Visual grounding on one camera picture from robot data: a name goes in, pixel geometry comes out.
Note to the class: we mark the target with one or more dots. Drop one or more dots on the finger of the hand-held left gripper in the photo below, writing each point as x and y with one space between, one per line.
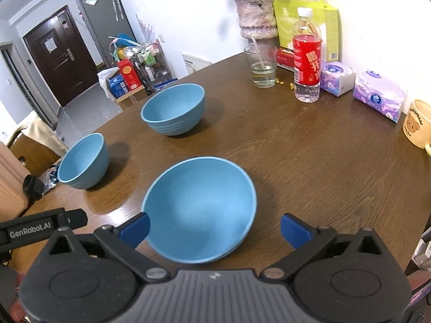
76 218

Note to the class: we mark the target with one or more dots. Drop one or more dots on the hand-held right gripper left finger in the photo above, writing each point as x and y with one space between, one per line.
136 228

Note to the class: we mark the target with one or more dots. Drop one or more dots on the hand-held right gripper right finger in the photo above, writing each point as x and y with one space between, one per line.
294 230

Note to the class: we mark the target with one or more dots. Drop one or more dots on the blue bowl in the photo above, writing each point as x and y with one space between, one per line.
198 208
171 107
80 161

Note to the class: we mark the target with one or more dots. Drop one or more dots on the person's left hand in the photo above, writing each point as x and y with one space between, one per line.
16 311

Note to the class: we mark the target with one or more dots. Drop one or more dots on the black round object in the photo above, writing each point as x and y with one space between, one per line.
32 186

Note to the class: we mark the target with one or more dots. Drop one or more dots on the pink suitcase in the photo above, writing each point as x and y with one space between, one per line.
10 181

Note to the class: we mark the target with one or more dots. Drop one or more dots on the wooden chair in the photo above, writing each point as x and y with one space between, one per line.
40 165

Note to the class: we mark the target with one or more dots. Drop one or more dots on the beige cloth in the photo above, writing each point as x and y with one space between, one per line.
40 134

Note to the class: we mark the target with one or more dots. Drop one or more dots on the blue carton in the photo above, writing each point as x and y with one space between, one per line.
118 85

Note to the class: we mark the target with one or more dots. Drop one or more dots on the purple bag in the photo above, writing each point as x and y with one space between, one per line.
419 296

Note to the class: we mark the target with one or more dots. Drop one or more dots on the white plastic bag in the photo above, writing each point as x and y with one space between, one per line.
104 75

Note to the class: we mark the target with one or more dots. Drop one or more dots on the grey interior door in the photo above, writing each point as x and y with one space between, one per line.
20 80

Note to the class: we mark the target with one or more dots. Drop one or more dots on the scattered yellow kernels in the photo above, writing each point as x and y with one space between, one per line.
277 80

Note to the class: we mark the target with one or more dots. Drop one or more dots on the dark brown door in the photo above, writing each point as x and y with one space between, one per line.
60 67

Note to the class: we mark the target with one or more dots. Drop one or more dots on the tall red box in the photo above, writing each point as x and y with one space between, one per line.
129 74

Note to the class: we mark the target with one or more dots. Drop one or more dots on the small purple tissue pack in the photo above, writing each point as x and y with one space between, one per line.
336 77

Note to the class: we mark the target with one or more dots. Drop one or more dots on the clear drinking glass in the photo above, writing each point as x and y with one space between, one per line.
264 74

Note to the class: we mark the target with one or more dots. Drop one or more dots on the large purple tissue pack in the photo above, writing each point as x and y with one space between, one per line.
380 94

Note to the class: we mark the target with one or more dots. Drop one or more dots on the yellow bear mug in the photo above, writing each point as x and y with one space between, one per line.
417 124

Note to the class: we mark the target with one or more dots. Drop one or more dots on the metal rack cart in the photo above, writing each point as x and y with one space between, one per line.
155 64

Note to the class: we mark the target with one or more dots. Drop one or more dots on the red label water bottle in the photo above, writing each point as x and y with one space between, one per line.
306 64

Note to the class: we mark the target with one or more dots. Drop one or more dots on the small red box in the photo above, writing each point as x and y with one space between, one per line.
284 57

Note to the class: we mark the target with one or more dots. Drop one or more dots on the paper on door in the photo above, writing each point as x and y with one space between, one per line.
50 44

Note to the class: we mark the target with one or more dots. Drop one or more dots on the clear straw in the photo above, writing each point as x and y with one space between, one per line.
257 52

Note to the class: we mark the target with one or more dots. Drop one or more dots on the blue bag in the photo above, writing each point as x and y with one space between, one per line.
126 38

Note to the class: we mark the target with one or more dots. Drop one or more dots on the grey refrigerator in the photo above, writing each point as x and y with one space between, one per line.
104 23

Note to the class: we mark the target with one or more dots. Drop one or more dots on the green snack bag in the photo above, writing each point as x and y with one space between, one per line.
286 23

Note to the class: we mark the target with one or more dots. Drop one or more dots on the mottled pink vase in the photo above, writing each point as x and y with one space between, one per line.
256 16

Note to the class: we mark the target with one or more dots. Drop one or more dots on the white wall outlet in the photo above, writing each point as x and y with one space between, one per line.
162 37

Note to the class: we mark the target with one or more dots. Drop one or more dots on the purple wall decal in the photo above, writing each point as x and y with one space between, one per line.
146 28

